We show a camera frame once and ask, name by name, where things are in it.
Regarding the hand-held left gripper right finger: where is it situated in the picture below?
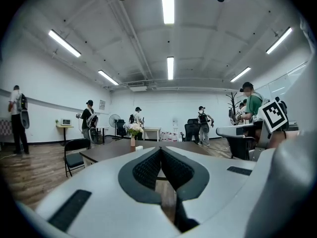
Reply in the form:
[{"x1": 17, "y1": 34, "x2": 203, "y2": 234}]
[{"x1": 160, "y1": 146, "x2": 259, "y2": 238}]

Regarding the black-legged side table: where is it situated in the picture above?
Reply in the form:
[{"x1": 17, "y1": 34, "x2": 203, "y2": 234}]
[{"x1": 95, "y1": 125, "x2": 110, "y2": 145}]

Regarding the white table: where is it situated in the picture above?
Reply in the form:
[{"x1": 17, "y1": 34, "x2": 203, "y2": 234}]
[{"x1": 142, "y1": 126, "x2": 162, "y2": 142}]

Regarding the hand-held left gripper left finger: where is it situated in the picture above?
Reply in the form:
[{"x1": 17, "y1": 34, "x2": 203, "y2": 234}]
[{"x1": 34, "y1": 146, "x2": 183, "y2": 238}]

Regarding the black coat rack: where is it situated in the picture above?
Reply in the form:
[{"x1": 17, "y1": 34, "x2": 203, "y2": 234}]
[{"x1": 225, "y1": 92, "x2": 242, "y2": 126}]

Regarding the person's right forearm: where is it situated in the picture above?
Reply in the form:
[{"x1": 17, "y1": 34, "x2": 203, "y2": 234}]
[{"x1": 268, "y1": 130, "x2": 302, "y2": 150}]

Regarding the small wooden desk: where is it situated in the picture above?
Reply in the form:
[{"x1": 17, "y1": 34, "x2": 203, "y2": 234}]
[{"x1": 55, "y1": 124, "x2": 75, "y2": 146}]

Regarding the white ceiling air conditioner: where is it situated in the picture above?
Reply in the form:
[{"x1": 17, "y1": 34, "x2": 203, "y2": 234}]
[{"x1": 128, "y1": 84, "x2": 148, "y2": 92}]

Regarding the black office chair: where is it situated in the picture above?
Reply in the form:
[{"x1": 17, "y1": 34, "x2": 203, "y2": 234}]
[
  {"x1": 115, "y1": 119, "x2": 128, "y2": 140},
  {"x1": 182, "y1": 118, "x2": 202, "y2": 143}
]

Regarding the checkered panel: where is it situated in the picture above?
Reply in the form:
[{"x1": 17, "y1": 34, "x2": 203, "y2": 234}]
[{"x1": 0, "y1": 118, "x2": 13, "y2": 143}]

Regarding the black folding chair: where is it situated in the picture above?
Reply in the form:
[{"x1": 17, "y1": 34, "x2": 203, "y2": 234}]
[{"x1": 63, "y1": 138, "x2": 91, "y2": 178}]

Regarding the black pedestal fan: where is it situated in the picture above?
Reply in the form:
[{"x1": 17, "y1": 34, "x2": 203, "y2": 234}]
[{"x1": 108, "y1": 114, "x2": 122, "y2": 140}]

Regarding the pastel artificial flower bouquet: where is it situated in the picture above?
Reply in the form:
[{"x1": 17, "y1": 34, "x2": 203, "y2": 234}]
[{"x1": 126, "y1": 122, "x2": 144, "y2": 137}]

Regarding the long ceiling light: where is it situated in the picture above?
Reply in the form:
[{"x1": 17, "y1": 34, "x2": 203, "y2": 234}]
[
  {"x1": 230, "y1": 66, "x2": 252, "y2": 83},
  {"x1": 97, "y1": 69, "x2": 120, "y2": 86},
  {"x1": 159, "y1": 0, "x2": 175, "y2": 25},
  {"x1": 48, "y1": 29, "x2": 82, "y2": 58},
  {"x1": 166, "y1": 56, "x2": 175, "y2": 81},
  {"x1": 265, "y1": 26, "x2": 293, "y2": 55}
]

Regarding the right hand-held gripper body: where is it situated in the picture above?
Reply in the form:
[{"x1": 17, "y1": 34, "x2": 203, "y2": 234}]
[{"x1": 248, "y1": 98, "x2": 289, "y2": 162}]

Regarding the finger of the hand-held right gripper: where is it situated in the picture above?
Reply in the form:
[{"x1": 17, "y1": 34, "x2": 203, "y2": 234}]
[{"x1": 215, "y1": 121, "x2": 263, "y2": 160}]

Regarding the row of water jugs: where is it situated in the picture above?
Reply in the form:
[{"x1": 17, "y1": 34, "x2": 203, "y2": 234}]
[{"x1": 159, "y1": 130, "x2": 179, "y2": 142}]

